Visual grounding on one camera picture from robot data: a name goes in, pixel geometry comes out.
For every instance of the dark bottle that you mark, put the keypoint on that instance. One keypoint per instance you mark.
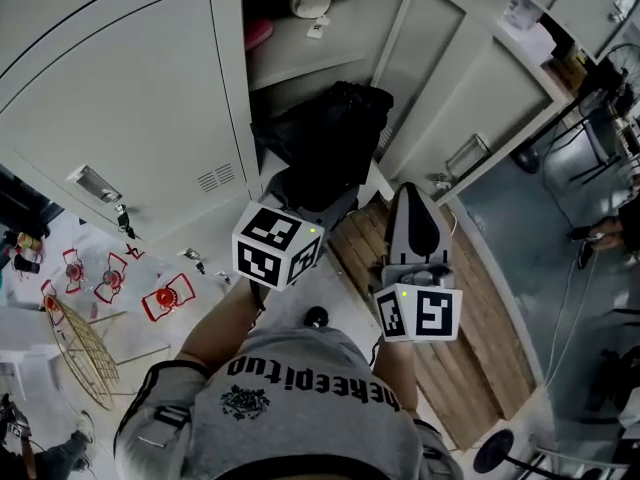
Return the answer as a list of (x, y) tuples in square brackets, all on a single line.
[(26, 264)]

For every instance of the wooden steps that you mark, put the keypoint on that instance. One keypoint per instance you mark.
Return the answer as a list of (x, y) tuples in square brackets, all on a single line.
[(475, 343)]

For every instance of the white tag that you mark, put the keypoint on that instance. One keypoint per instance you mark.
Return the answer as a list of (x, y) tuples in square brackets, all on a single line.
[(317, 28)]

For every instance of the yellow red bottle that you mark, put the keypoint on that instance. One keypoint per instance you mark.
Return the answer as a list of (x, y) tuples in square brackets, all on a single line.
[(29, 241)]

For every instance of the person's black shoe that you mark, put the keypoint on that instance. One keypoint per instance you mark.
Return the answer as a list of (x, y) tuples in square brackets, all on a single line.
[(316, 317)]

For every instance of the black round-base floor fan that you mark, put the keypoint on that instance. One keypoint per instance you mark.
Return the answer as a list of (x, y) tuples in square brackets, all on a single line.
[(494, 450)]

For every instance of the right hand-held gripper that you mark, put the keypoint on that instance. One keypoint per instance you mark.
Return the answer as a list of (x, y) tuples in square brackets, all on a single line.
[(430, 313)]

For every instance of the person's left forearm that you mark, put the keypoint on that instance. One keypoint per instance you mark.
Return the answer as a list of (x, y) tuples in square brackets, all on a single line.
[(220, 328)]

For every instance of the black garment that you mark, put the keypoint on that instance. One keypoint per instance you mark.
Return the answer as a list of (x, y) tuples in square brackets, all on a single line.
[(330, 143)]

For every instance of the person's grey printed shirt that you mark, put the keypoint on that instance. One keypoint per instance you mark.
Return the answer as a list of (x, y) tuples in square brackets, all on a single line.
[(300, 418)]

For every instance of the pink pouch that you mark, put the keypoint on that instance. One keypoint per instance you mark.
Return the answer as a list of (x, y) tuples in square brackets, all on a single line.
[(257, 34)]

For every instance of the grey metal locker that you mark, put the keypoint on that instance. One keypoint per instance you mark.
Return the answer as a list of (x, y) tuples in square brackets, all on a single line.
[(125, 108)]

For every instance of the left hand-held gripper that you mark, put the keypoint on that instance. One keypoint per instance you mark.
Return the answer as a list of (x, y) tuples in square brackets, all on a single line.
[(262, 263)]

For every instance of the white printed box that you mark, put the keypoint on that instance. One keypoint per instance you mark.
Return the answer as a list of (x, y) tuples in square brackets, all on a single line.
[(522, 14)]

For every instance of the black standing fan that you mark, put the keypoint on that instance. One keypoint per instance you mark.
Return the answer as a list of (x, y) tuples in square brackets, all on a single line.
[(528, 160)]

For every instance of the person's right forearm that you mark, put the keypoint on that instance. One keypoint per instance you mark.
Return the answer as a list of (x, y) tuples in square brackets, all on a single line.
[(397, 378)]

